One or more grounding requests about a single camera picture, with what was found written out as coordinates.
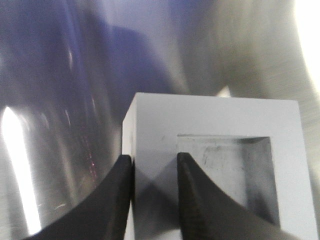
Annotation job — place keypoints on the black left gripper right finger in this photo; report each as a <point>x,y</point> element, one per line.
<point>207,213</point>

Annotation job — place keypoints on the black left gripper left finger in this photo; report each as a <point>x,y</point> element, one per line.
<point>102,215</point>

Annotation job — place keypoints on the gray square base block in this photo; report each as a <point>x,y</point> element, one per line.
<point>253,149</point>

